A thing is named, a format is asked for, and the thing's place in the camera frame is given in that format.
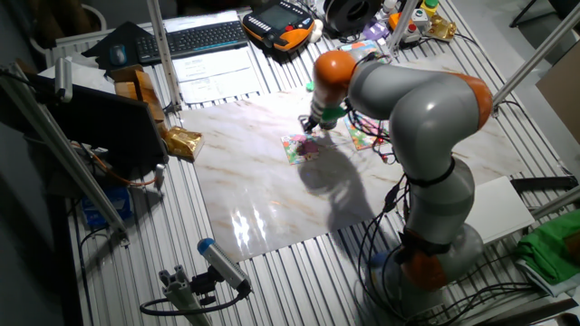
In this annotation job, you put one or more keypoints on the dangling board with red light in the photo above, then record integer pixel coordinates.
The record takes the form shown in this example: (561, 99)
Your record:
(385, 157)

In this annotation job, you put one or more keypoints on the brown cardboard panel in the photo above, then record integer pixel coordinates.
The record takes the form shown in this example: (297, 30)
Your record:
(562, 95)

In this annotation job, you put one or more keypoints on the flat white box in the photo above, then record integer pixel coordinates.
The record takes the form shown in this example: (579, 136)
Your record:
(498, 208)

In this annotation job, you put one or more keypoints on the orange black teach pendant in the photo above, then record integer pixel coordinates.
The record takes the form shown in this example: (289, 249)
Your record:
(278, 22)

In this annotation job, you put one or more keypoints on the blue orange jigsaw puzzle board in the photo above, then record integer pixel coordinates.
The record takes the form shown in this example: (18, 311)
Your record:
(362, 46)

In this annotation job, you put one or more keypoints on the blue box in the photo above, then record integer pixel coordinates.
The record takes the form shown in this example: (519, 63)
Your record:
(106, 208)

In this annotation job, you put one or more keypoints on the aluminium frame beam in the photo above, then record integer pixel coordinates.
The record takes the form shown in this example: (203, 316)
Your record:
(59, 149)
(557, 201)

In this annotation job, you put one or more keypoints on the silver camera with blue cap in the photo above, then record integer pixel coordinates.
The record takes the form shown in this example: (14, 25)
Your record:
(224, 265)

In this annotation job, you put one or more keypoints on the white round chair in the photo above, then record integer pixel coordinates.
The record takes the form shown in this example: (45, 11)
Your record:
(97, 16)

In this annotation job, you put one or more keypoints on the green printed wrist mount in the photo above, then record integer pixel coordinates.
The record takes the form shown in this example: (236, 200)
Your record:
(334, 113)

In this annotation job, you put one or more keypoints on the grey box with red button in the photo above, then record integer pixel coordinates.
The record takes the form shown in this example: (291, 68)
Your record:
(411, 32)

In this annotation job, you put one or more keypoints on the black puck with blue sticker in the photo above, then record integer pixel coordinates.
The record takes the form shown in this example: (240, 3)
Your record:
(330, 125)

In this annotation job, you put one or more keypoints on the black monitor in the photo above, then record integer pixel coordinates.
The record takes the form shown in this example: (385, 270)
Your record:
(113, 131)

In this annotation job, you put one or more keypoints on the green cloth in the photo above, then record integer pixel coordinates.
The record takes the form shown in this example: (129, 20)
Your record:
(550, 246)

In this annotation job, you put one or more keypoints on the brown cardboard boxes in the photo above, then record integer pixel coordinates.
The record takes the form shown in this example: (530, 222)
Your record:
(140, 88)

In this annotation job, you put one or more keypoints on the black metal bar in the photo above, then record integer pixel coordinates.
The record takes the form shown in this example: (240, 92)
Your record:
(544, 183)

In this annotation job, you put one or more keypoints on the aluminium profile post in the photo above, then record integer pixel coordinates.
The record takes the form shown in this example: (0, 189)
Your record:
(530, 61)
(401, 25)
(164, 54)

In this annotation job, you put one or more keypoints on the black computer keyboard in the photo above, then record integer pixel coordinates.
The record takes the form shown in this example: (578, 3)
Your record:
(192, 41)

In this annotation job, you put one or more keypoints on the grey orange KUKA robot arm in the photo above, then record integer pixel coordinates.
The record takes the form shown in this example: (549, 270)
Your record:
(426, 108)

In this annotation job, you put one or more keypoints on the white rounded plastic toy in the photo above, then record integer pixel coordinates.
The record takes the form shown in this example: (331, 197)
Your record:
(317, 31)

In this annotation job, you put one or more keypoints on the purple plastic item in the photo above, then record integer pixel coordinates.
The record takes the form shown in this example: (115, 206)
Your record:
(375, 31)

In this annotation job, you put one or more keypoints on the gold foil bag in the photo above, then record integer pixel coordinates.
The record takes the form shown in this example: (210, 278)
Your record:
(181, 142)

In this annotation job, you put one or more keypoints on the colourful cartoon jigsaw puzzle board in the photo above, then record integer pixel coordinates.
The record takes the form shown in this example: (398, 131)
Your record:
(360, 136)
(300, 151)

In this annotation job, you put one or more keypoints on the yellow box with green button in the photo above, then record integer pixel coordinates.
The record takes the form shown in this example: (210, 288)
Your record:
(429, 8)

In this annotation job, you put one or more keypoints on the black chair base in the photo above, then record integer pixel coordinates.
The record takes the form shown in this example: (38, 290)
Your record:
(566, 9)

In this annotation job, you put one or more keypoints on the plain white sheet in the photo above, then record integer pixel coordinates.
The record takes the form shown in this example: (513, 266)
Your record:
(86, 77)

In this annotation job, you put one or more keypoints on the silver bar camera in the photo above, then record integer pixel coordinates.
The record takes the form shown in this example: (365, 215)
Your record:
(63, 79)

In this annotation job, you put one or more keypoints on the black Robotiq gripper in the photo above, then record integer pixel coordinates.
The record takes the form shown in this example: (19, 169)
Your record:
(313, 121)

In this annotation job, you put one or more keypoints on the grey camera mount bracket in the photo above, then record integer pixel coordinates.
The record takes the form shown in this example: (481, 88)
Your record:
(181, 294)

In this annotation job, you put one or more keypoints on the small grey switch box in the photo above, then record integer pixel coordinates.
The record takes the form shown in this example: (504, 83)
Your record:
(419, 17)

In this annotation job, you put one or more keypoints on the dark computer mouse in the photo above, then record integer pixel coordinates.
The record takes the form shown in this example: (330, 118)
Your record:
(118, 54)

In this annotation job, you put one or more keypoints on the white bottle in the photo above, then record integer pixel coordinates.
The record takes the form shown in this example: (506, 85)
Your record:
(389, 5)

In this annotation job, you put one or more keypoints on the printed white paper sheet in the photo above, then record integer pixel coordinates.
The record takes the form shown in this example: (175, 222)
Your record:
(222, 88)
(210, 63)

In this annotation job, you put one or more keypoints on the black filament spool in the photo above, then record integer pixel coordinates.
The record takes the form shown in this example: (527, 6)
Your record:
(353, 16)

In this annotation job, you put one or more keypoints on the black mouse pad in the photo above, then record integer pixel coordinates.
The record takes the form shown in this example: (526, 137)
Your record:
(97, 50)

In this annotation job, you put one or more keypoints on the orange plastic item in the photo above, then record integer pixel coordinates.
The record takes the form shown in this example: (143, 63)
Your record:
(395, 20)

